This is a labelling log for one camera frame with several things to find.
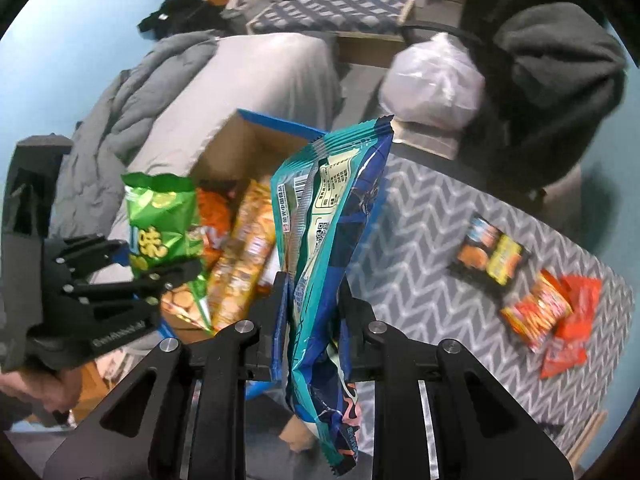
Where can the red orange snack packet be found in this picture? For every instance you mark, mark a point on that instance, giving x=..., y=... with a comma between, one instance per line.
x=570, y=350

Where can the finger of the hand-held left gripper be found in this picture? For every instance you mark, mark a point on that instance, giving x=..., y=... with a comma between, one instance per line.
x=150, y=277
x=85, y=252

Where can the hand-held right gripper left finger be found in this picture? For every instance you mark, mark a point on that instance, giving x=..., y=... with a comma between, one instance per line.
x=280, y=330

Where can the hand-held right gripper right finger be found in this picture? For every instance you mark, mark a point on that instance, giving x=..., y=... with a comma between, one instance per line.
x=355, y=350

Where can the green snack packet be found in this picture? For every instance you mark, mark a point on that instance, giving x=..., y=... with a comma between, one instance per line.
x=160, y=220

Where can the person's left hand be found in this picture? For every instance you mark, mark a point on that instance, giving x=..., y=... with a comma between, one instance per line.
x=45, y=390

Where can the black office chair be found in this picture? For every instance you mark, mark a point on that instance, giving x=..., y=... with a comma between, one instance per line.
x=480, y=55

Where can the blue white patterned mattress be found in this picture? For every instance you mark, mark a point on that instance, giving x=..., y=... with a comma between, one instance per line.
x=330, y=12

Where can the yellow biscuit packet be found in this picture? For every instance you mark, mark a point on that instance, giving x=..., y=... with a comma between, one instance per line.
x=245, y=255

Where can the brown cardboard box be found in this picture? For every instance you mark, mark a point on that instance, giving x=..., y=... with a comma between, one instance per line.
x=370, y=50

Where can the white plastic bag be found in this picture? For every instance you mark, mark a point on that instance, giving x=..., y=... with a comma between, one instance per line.
x=430, y=80

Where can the grey duvet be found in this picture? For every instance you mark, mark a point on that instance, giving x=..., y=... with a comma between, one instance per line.
x=125, y=125

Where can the beige bed sheet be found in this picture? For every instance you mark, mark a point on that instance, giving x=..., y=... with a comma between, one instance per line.
x=240, y=75

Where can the blue cardboard box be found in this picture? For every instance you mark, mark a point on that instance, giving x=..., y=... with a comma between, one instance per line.
x=250, y=150

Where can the black clothes pile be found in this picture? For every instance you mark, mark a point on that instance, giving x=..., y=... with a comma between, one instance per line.
x=180, y=12

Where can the large teal white snack packet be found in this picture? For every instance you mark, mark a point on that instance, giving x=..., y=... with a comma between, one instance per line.
x=330, y=240

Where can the small red yellow snack packet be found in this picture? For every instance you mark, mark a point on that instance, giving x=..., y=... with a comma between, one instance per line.
x=537, y=310

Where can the black yellow snack packet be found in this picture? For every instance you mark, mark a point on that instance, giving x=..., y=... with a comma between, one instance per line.
x=487, y=255

